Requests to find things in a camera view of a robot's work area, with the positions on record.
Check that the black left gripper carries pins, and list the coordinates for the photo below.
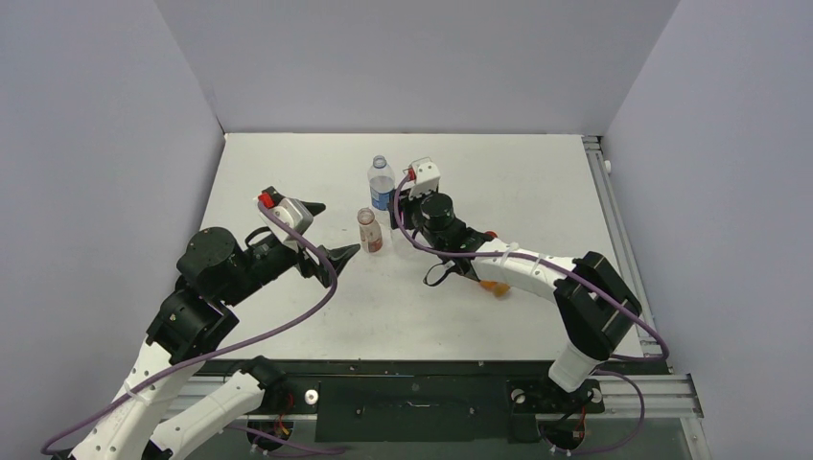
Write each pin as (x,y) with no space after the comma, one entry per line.
(309,266)

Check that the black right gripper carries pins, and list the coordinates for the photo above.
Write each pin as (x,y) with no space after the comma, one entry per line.
(405,212)

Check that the clear crushed plastic bottle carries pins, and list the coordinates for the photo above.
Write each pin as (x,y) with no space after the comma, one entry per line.
(402,247)

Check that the Pepsi bottle blue label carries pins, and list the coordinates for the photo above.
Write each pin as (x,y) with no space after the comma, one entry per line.
(381,183)

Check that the small bottle red label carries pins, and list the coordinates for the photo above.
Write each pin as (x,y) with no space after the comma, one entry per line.
(371,237)

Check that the orange juice bottle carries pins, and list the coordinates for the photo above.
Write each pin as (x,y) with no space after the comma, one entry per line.
(497,289)

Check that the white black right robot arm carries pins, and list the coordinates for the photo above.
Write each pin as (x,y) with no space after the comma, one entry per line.
(596,306)

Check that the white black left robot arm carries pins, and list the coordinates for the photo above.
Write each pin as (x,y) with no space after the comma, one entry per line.
(216,274)

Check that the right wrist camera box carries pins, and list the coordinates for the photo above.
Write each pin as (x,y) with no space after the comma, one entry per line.
(425,178)

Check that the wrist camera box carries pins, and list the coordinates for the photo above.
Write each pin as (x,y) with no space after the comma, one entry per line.
(274,208)
(425,178)

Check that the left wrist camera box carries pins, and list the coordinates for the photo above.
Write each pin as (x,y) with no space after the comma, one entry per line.
(274,208)

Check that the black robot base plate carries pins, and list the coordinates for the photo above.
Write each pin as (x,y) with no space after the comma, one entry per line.
(425,401)

